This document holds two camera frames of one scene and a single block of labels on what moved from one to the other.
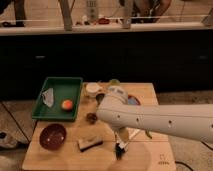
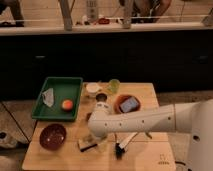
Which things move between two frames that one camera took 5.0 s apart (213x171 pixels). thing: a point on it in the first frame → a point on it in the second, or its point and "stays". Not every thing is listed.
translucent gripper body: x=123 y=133 → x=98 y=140
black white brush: x=118 y=150 stays
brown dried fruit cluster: x=91 y=117 stays
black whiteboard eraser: x=89 y=143 stays
